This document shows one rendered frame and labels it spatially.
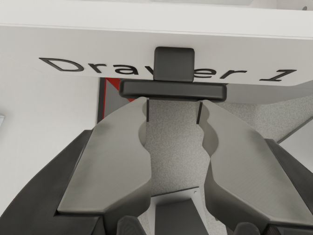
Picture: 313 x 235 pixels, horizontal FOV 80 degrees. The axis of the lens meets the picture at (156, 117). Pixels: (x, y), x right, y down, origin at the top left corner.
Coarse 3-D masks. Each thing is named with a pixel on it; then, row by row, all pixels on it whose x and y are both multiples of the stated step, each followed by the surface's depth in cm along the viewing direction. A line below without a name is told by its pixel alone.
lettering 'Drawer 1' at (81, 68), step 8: (88, 64) 17; (96, 64) 17; (104, 64) 17; (120, 72) 19; (136, 72) 19; (152, 72) 19; (216, 72) 18; (232, 72) 18; (240, 72) 17; (288, 72) 17; (264, 80) 20; (272, 80) 20; (280, 80) 19
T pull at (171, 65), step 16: (160, 48) 13; (176, 48) 13; (192, 48) 13; (160, 64) 13; (176, 64) 13; (192, 64) 13; (128, 80) 13; (144, 80) 13; (160, 80) 13; (176, 80) 13; (192, 80) 13; (128, 96) 13; (144, 96) 13; (160, 96) 13; (176, 96) 12; (192, 96) 12; (208, 96) 12; (224, 96) 12
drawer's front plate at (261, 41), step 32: (0, 0) 11; (32, 0) 11; (64, 0) 11; (0, 32) 12; (32, 32) 12; (64, 32) 12; (96, 32) 11; (128, 32) 11; (160, 32) 11; (192, 32) 11; (224, 32) 11; (256, 32) 11; (288, 32) 11; (32, 64) 18; (64, 64) 18; (128, 64) 17; (224, 64) 16; (256, 64) 15; (288, 64) 15
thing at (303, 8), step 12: (84, 0) 21; (96, 0) 21; (108, 0) 21; (120, 0) 21; (132, 0) 21; (144, 0) 21; (264, 0) 21; (276, 0) 21; (288, 0) 19; (300, 0) 17; (312, 0) 16
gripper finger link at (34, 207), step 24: (72, 144) 8; (48, 168) 6; (72, 168) 6; (24, 192) 6; (48, 192) 6; (0, 216) 5; (24, 216) 5; (48, 216) 5; (72, 216) 5; (96, 216) 5
